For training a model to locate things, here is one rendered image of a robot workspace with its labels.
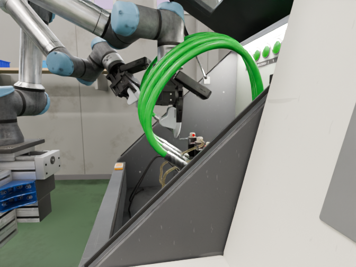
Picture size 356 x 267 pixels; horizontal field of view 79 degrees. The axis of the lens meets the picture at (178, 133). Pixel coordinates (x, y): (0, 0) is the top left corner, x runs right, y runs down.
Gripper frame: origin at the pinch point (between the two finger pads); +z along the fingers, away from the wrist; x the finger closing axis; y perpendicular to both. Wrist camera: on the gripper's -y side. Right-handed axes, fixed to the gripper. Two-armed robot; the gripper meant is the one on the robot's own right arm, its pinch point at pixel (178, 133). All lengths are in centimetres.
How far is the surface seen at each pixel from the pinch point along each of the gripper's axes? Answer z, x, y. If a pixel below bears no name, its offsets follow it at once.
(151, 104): -8.9, 24.7, 9.2
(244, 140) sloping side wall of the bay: -4.0, 35.1, -3.3
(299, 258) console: 4.7, 47.8, -2.6
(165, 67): -16.6, 16.7, 5.8
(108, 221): 16.3, 17.5, 18.4
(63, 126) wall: 27, -291, 124
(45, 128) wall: 31, -294, 151
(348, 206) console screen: -2, 51, -4
